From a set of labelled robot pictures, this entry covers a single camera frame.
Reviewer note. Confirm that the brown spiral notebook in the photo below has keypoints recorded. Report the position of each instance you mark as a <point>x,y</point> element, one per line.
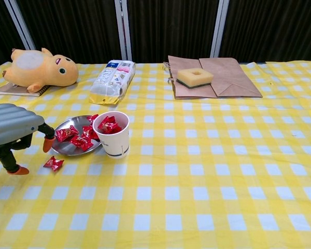
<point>15,90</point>

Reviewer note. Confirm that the brown paper bag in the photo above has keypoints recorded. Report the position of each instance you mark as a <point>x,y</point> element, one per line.
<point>235,77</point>

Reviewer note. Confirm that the white plastic food package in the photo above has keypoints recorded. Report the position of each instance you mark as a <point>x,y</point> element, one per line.
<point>111,80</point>

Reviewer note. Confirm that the red candy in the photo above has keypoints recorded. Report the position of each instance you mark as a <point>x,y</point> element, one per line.
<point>53,163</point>
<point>106,123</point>
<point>81,141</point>
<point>88,131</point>
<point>115,129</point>
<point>92,118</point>
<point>66,133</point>

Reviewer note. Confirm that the white paper cup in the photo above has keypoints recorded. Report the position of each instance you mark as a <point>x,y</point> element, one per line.
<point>114,145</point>

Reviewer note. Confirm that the round metal plate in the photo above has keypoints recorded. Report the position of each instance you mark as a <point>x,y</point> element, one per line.
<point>64,149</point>

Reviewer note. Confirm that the grey metal frame post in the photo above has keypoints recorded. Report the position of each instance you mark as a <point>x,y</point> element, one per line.
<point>20,26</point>
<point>220,26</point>
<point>122,26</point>

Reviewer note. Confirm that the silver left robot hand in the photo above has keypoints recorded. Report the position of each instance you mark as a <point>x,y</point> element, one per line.
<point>13,124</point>

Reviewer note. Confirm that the yellow sponge with hole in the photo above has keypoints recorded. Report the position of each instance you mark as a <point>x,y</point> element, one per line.
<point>189,76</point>

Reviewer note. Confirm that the yellow white checkered tablecloth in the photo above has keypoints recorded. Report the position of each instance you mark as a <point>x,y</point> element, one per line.
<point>197,168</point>

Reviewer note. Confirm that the yellow plush animal toy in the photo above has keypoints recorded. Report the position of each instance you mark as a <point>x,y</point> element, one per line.
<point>41,70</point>

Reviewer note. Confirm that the black pleated curtain panel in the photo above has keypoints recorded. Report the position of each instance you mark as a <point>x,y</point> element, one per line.
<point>171,28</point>
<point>274,28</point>
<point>0,31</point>
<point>72,28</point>

